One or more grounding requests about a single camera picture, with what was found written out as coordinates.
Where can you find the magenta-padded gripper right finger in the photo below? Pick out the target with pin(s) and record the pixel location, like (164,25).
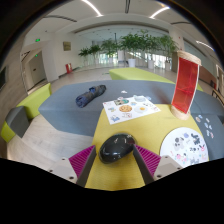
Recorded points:
(160,166)

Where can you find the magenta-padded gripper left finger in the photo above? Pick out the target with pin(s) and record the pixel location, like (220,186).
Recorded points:
(68,168)

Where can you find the black computer mouse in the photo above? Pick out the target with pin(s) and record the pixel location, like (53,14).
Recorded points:
(115,150)

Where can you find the round white printed mouse pad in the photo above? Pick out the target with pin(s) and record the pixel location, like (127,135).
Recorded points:
(183,146)

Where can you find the grey upholstered bench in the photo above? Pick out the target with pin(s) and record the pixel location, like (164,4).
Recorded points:
(66,113)
(216,146)
(210,103)

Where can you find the scattered small paper stickers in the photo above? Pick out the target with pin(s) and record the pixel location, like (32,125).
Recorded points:
(207,126)

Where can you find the white sticker sheet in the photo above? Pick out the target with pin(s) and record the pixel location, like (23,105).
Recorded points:
(130,110)

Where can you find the dark grey seat block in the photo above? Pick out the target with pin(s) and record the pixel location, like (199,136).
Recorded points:
(16,121)

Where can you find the lime green bench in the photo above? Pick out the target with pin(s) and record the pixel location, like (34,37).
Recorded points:
(33,101)
(133,74)

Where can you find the red panel tower wooden ends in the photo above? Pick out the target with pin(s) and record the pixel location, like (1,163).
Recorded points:
(185,83)

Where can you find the red fire extinguisher box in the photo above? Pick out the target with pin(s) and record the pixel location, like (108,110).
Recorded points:
(68,68)

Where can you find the row of potted plants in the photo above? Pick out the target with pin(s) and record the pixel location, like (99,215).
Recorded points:
(133,43)

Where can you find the ceiling strip lights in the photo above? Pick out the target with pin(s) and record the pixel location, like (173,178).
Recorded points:
(93,7)

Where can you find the black wall screen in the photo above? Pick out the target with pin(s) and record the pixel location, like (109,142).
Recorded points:
(2,78)

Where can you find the brown wall plaque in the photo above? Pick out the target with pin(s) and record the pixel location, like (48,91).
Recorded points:
(67,46)

